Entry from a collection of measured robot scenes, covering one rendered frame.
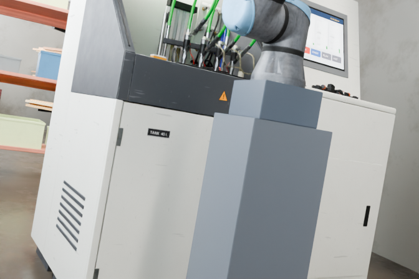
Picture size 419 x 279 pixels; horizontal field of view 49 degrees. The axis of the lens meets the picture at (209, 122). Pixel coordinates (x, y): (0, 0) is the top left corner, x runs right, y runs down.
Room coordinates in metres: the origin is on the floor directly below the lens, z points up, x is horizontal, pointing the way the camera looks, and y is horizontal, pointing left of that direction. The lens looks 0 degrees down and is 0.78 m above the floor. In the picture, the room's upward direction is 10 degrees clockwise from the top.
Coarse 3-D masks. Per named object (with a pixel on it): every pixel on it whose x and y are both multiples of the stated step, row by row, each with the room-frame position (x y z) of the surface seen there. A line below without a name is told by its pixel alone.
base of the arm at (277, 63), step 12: (264, 48) 1.25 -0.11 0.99; (276, 48) 1.22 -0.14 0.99; (288, 48) 1.21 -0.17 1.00; (264, 60) 1.23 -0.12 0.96; (276, 60) 1.22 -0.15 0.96; (288, 60) 1.21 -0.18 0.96; (300, 60) 1.23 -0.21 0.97; (264, 72) 1.21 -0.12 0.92; (276, 72) 1.21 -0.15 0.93; (288, 72) 1.20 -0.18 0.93; (300, 72) 1.22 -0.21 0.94; (288, 84) 1.20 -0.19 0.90; (300, 84) 1.22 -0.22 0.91
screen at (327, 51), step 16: (304, 0) 2.29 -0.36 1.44; (320, 16) 2.34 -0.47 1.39; (336, 16) 2.41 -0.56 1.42; (320, 32) 2.32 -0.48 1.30; (336, 32) 2.39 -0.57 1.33; (320, 48) 2.30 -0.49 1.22; (336, 48) 2.37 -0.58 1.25; (304, 64) 2.22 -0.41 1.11; (320, 64) 2.29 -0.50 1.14; (336, 64) 2.35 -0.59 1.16
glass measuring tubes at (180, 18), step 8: (168, 0) 2.12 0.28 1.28; (168, 8) 2.13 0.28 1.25; (176, 8) 2.14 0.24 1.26; (184, 8) 2.14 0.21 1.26; (168, 16) 2.12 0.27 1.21; (176, 16) 2.14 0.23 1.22; (184, 16) 2.16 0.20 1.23; (176, 24) 2.14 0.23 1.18; (184, 24) 2.16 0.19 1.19; (176, 32) 2.17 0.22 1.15; (184, 32) 2.19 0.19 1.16; (168, 48) 2.15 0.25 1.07; (176, 48) 2.16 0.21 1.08; (168, 56) 2.14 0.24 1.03
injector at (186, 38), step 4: (188, 36) 1.88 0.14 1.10; (184, 40) 1.89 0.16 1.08; (188, 40) 1.89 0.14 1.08; (184, 44) 1.89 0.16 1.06; (188, 44) 1.89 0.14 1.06; (184, 48) 1.89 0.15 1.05; (188, 48) 1.87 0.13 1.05; (184, 52) 1.89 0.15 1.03; (184, 56) 1.89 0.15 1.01; (184, 60) 1.89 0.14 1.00
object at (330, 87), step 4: (328, 84) 2.14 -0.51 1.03; (332, 84) 2.14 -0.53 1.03; (324, 88) 2.08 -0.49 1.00; (328, 88) 2.12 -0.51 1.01; (332, 88) 2.12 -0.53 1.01; (332, 92) 2.14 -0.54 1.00; (336, 92) 2.13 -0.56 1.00; (340, 92) 2.16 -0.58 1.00; (344, 92) 2.18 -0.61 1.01; (348, 96) 2.20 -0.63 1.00
